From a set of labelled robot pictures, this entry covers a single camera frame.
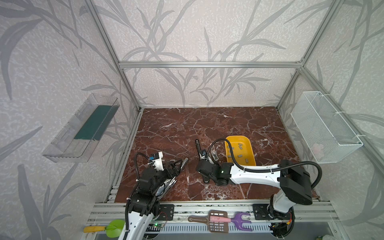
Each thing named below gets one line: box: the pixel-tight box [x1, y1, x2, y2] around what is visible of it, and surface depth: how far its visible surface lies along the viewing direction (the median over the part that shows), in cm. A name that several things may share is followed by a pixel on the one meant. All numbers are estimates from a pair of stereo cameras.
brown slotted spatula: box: [188, 210, 229, 233], surface depth 72 cm
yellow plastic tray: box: [225, 135, 256, 166], surface depth 98 cm
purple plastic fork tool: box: [231, 212, 253, 232], surface depth 71 cm
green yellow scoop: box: [83, 219, 126, 238], surface depth 70 cm
